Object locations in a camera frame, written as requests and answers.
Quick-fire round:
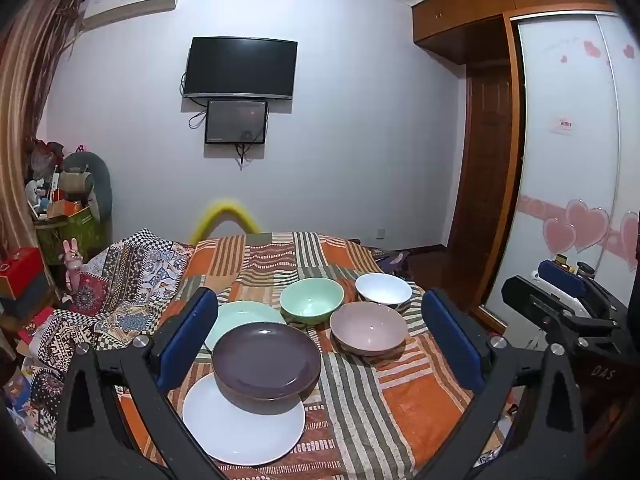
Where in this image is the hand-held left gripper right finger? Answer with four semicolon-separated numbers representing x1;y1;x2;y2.
421;288;586;480

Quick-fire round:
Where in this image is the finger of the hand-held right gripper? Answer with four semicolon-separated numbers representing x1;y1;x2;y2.
537;259;632;311
501;276;621;333

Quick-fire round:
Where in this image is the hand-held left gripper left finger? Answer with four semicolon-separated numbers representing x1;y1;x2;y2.
55;287;226;480

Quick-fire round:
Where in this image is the light green plate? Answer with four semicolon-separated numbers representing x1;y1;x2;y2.
204;301;286;353

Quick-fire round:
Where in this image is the purple plate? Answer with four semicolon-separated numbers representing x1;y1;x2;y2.
211;322;322;401

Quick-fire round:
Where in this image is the pink bowl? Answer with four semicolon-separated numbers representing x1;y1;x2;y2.
329;302;408;357

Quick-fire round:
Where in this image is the white bowl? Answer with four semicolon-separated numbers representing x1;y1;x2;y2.
355;273;413;309

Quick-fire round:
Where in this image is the white plate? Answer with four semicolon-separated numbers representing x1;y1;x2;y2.
182;372;306;466

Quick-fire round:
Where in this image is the light green bowl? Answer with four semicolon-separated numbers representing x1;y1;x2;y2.
279;279;345;330

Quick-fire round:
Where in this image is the white suitcase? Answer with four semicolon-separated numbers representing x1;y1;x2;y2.
530;265;601;321

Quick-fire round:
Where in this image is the patterned quilt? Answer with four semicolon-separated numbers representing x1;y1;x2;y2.
10;228;196;441

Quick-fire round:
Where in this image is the purple cloth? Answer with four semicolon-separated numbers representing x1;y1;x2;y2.
375;251;413;281

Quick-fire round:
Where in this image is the striped patchwork blanket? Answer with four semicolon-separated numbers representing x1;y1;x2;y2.
117;231;501;480

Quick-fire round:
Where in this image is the cartoon print sheet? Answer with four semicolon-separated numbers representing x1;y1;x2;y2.
480;407;516;467

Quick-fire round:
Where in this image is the yellow foam tube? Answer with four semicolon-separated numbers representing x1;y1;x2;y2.
190;197;258;243

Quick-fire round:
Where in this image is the brown wooden door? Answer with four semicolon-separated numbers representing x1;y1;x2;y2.
445;57;523;261

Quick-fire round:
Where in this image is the pink bunny toy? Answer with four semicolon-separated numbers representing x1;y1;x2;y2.
62;237;86;291

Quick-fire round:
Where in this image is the green cardboard box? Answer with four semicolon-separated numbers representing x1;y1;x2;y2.
34;205;103;266

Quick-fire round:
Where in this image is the grey green plush toy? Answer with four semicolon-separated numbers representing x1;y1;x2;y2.
62;151;113;223

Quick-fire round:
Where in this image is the red box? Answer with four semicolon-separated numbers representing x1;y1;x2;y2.
0;247;46;303

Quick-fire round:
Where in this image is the wooden wardrobe with sliding doors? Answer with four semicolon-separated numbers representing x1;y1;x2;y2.
410;0;640;331

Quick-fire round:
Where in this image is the brown striped curtain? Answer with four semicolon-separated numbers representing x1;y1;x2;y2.
0;0;86;241

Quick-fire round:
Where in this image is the white air conditioner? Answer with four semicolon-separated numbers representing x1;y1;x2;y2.
80;0;185;31

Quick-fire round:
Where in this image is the small wall monitor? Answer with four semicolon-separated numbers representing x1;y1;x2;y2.
204;100;268;146

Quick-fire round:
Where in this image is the wall-mounted black television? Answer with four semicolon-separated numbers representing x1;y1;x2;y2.
182;36;298;101

